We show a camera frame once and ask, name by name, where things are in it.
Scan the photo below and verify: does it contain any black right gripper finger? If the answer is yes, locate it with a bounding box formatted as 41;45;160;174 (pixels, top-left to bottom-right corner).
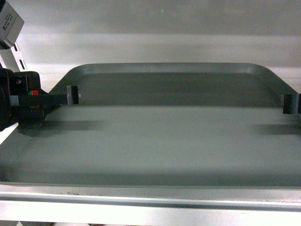
283;94;301;114

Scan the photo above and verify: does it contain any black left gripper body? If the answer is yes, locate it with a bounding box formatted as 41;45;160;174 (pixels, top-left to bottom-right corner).
0;68;41;131

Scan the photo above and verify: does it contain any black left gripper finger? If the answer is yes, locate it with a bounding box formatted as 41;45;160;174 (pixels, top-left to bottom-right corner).
18;86;79;107
17;106;59;129

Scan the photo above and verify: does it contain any grey-silver rectangular tray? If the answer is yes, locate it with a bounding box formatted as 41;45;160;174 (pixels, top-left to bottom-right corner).
0;63;301;187

